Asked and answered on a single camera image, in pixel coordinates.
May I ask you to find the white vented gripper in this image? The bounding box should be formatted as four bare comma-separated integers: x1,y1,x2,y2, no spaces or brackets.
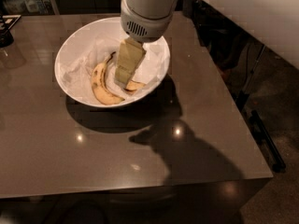
115,0,172,88

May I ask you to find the spotted yellow banana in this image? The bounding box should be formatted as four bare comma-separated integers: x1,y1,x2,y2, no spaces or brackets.
124,80,145,91
91,52,123,105

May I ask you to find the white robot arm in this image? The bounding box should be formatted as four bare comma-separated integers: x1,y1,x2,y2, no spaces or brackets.
121,0,299,68

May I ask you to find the white bowl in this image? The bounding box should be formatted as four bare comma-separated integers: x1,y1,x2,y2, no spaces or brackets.
54,16,172,108

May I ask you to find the white paper liner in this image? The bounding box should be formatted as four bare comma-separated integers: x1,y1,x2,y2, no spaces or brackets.
55,36,170,107

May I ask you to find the black tripod stand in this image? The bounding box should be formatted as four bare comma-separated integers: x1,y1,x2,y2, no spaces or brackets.
235,45,286,173

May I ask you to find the black object at left edge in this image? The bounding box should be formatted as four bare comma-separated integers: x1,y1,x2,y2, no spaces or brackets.
0,15,21,48

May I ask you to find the shelf with bottles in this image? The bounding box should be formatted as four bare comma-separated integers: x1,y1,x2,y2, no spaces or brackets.
0,0,59,15

